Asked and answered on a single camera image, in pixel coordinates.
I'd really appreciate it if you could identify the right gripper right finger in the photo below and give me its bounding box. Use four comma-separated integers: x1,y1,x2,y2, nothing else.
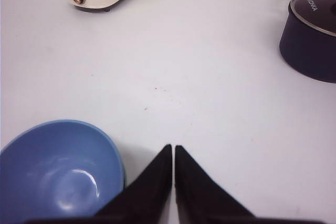
174,145,255,220

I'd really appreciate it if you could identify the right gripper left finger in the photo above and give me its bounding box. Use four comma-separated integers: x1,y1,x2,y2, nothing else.
95,144,172,220

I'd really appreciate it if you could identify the blue bowl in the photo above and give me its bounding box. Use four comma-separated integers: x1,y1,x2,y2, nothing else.
1,120,125,223

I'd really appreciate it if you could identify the dark blue saucepan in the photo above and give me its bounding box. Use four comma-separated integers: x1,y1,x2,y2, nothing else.
279,7,335,83

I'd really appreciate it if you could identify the glass pot lid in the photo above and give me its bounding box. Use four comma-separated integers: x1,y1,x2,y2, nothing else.
290,0,335,37

